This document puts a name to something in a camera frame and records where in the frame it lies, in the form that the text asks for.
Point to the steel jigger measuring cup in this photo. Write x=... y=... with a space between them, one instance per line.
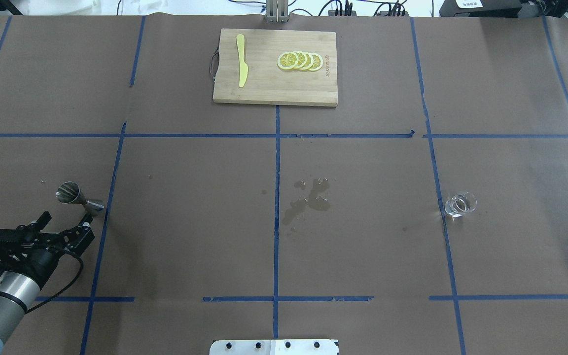
x=70 y=193

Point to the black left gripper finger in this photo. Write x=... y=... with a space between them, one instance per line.
x=40 y=223
x=84 y=228

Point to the aluminium frame post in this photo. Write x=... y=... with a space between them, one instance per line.
x=277 y=11

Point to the black box on desk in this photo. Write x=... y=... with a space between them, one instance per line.
x=481 y=8

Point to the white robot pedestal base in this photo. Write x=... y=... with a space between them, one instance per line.
x=275 y=347

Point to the bamboo cutting board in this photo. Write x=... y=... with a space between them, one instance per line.
x=268 y=84

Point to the lemon slice nearest knife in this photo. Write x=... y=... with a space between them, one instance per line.
x=287 y=60

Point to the clear glass cup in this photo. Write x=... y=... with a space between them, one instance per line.
x=460 y=204

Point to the yellow plastic knife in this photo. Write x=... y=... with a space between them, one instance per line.
x=243 y=66

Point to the lemon slice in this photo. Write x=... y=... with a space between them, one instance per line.
x=318 y=62
x=302 y=60
x=309 y=61

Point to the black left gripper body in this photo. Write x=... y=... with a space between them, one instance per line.
x=41 y=262

